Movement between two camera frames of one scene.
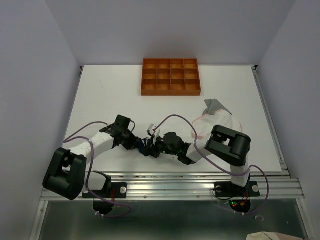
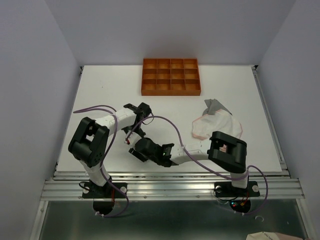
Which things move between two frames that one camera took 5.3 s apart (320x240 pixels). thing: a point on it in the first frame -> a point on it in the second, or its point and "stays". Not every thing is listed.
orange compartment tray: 170,77 stays
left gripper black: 134,143 -> 141,133
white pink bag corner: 265,235 stays
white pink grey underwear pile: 214,114 stays
